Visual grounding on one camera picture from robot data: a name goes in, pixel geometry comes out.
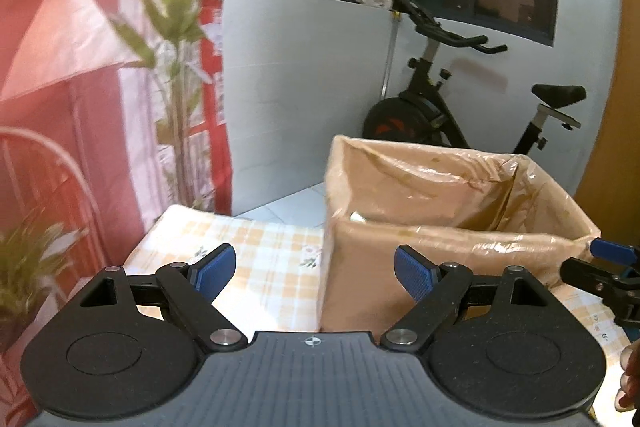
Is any black exercise bike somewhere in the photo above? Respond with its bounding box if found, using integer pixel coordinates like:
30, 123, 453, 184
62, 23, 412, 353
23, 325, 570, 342
362, 0, 587, 158

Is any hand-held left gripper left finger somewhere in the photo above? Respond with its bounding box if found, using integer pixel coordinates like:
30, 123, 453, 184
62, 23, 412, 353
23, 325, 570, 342
77, 243, 249, 354

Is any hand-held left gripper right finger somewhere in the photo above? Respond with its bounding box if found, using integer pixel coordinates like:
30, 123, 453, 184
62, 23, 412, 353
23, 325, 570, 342
380, 245, 552, 354

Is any yellow checkered tablecloth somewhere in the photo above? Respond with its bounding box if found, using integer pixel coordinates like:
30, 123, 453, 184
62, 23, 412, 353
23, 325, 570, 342
122, 204, 640, 427

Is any cardboard box with plastic liner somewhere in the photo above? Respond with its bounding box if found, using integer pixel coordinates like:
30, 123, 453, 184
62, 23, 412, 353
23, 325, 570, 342
319, 134, 602, 333

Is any wooden door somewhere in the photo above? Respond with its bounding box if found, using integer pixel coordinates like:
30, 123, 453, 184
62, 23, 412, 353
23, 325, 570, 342
572, 0, 640, 258

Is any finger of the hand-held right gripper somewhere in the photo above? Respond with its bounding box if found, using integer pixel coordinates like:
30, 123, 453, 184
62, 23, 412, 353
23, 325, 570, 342
590, 238, 640, 266
560, 258, 620, 304

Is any person's right hand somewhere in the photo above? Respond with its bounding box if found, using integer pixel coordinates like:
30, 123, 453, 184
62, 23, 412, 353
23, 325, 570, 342
614, 341, 640, 411

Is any metal pole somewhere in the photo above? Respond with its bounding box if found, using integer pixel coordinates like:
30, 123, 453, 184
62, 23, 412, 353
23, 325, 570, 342
382, 0, 406, 100

